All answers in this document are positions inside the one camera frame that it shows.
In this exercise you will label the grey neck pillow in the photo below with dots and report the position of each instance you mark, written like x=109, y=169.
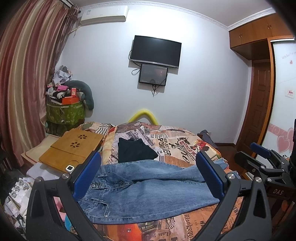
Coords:
x=85, y=92

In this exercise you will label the white air conditioner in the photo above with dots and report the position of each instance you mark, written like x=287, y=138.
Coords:
x=108, y=14

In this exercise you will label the green fabric storage bag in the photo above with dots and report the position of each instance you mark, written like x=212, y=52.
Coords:
x=62, y=118

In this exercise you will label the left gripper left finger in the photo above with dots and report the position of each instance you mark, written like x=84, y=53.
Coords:
x=43, y=219

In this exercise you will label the orange red box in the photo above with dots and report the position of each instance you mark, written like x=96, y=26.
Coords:
x=70, y=100

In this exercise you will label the white sliding wardrobe door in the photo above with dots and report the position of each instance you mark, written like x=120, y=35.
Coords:
x=279, y=135

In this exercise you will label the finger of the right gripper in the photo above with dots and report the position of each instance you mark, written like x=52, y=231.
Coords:
x=260, y=150

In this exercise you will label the yellow foam tube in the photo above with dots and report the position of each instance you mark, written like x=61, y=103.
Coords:
x=144, y=112

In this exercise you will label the blue denim jeans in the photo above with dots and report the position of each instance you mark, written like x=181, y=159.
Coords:
x=142, y=191

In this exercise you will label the striped red beige curtain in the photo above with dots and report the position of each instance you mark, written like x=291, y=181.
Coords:
x=31, y=45

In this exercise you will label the bamboo lap desk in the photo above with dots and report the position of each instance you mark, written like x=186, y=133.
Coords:
x=72, y=148

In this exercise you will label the dark blue cloth at bedside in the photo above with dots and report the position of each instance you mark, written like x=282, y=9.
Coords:
x=205, y=136

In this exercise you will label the black folded garment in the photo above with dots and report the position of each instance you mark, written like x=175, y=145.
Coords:
x=134, y=150

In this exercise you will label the brown wooden door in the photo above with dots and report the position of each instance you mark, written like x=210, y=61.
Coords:
x=257, y=106

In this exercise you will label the small black wall monitor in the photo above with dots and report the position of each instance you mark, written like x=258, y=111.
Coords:
x=153, y=74

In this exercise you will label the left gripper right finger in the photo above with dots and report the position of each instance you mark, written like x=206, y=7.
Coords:
x=253, y=221

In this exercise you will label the small white square device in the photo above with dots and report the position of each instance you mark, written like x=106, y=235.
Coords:
x=70, y=168

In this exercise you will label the wooden wardrobe cabinet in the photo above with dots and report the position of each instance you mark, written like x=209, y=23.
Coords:
x=250, y=39

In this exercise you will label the black wall television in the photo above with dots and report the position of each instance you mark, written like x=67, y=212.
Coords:
x=156, y=51

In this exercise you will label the printed patchwork bed blanket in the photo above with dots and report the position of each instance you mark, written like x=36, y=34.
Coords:
x=174, y=146

